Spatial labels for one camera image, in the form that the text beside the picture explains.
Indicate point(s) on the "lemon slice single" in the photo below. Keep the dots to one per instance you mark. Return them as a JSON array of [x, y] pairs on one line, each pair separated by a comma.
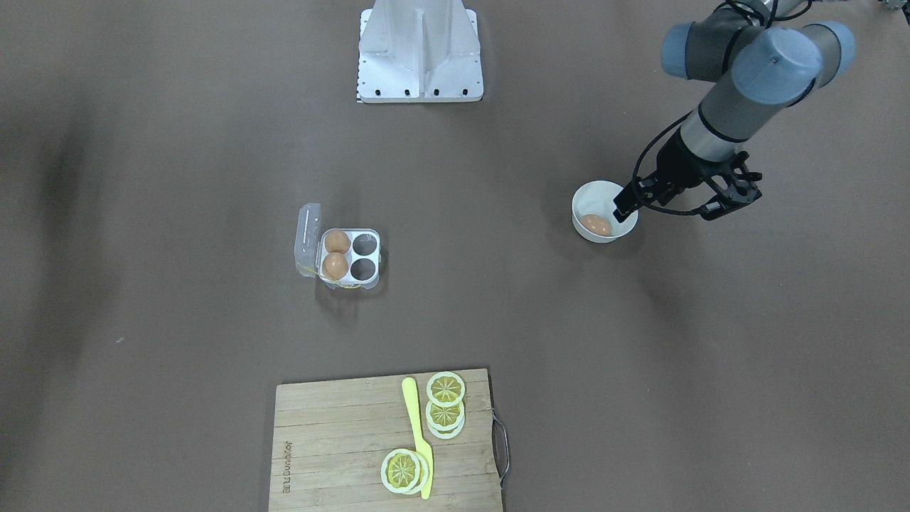
[[404, 472]]

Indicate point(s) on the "white bowl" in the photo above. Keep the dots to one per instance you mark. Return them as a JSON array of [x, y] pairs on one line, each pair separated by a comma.
[[597, 197]]

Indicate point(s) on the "yellow plastic knife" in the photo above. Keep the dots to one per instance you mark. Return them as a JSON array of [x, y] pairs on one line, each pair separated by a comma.
[[409, 390]]

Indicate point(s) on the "brown egg from bowl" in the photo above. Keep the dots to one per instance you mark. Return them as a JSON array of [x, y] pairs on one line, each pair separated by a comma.
[[596, 224]]

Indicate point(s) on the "brown egg in box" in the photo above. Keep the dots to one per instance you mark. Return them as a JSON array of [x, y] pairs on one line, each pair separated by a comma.
[[336, 240], [335, 266]]

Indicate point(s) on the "wooden cutting board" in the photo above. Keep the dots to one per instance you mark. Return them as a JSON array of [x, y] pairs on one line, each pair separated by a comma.
[[330, 438]]

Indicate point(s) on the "white pedestal column base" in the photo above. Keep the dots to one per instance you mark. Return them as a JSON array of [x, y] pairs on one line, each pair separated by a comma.
[[419, 52]]

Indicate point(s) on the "lemon slice stack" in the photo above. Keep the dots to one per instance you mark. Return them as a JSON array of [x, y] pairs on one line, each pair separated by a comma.
[[445, 422], [445, 388]]

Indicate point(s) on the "clear plastic egg box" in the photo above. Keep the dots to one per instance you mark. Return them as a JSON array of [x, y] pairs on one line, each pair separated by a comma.
[[364, 255]]

